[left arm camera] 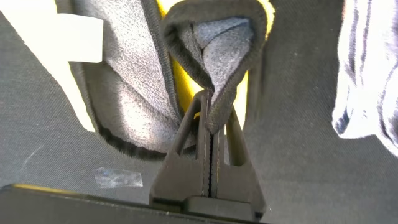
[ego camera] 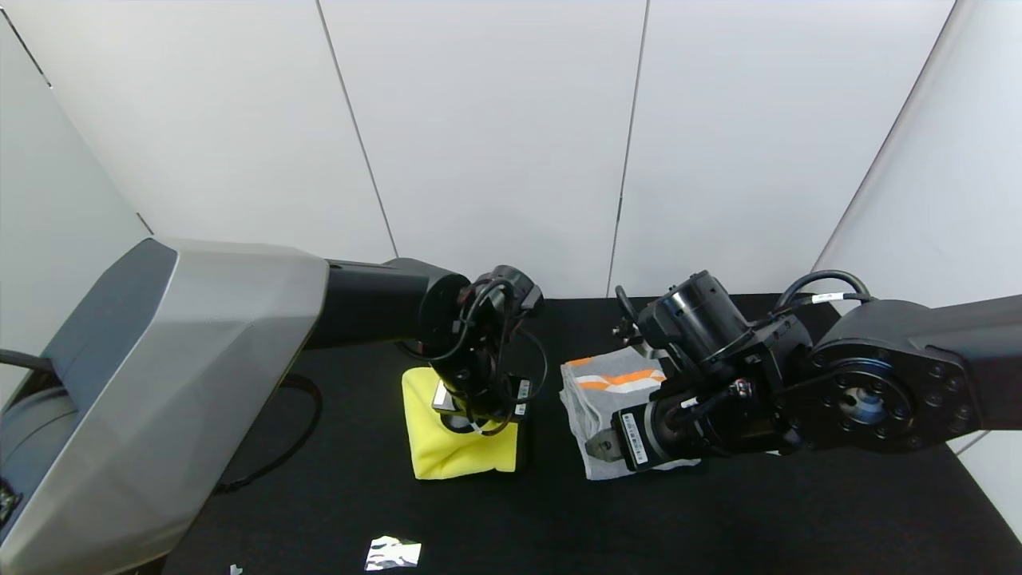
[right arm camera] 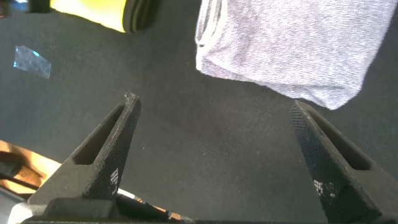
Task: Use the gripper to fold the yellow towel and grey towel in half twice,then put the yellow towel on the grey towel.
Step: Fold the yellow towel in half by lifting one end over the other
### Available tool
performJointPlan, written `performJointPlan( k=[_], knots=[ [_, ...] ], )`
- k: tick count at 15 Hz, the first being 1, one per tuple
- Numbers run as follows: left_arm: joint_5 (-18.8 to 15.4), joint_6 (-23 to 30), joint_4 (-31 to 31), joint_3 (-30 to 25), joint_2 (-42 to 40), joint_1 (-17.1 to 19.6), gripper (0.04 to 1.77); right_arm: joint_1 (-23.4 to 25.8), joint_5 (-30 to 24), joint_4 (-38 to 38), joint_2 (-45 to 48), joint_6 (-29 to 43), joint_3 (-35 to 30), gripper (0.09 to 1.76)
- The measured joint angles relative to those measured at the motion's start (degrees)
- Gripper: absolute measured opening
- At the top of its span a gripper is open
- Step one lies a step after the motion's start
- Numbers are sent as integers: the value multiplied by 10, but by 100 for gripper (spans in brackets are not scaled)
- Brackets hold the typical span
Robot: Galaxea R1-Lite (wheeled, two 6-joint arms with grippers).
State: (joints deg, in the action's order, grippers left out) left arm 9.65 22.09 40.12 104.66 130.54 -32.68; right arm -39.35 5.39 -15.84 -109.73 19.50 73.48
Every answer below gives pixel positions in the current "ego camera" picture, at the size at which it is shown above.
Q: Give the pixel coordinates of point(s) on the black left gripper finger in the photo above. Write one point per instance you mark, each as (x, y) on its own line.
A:
(521, 445)

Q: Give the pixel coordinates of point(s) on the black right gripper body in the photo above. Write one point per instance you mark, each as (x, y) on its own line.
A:
(633, 440)

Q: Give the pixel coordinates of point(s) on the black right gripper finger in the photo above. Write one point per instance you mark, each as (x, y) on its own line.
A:
(600, 445)

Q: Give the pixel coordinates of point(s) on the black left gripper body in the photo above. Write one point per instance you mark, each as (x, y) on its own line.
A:
(520, 398)

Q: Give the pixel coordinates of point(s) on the grey towel with orange stripes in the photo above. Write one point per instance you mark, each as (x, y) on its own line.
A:
(595, 399)

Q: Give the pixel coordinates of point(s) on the yellow microfibre towel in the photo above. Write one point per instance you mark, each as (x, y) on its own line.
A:
(447, 455)

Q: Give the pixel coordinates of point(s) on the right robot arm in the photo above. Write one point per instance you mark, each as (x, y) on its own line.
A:
(918, 383)

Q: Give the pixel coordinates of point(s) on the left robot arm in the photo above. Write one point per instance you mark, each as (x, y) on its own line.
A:
(160, 383)

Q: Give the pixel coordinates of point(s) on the black fabric table cover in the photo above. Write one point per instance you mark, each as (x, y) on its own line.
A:
(718, 527)

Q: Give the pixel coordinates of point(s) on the crumpled silver foil scrap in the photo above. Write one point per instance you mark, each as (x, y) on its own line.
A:
(393, 553)

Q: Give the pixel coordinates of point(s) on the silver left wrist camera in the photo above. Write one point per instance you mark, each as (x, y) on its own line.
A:
(443, 397)

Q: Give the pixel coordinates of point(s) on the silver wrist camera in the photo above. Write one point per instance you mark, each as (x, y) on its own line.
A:
(443, 397)
(631, 331)

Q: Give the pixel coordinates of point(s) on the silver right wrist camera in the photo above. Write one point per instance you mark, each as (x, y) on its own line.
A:
(631, 331)

